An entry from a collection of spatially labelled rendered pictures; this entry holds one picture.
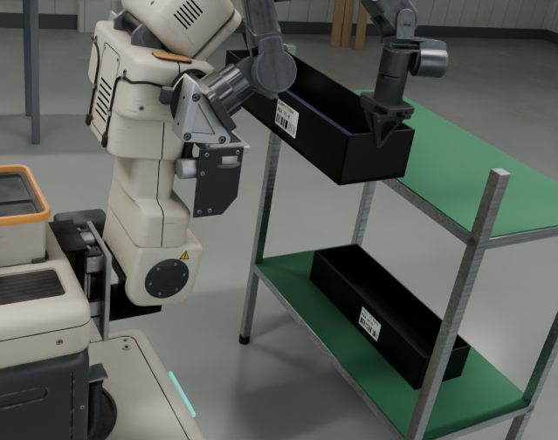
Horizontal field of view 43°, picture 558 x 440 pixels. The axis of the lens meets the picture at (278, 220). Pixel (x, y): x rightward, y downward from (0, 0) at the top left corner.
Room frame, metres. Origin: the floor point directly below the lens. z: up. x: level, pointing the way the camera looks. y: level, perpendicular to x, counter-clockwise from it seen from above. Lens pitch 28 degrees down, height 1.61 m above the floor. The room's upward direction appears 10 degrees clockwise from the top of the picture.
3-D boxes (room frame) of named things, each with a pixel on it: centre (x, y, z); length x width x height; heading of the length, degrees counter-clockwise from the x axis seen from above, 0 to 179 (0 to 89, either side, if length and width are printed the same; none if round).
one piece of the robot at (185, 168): (1.44, 0.22, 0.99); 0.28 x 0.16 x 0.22; 33
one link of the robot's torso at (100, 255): (1.42, 0.36, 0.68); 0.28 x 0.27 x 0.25; 33
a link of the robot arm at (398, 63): (1.36, -0.18, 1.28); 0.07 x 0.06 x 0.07; 107
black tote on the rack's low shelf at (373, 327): (1.81, -0.36, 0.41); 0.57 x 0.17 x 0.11; 33
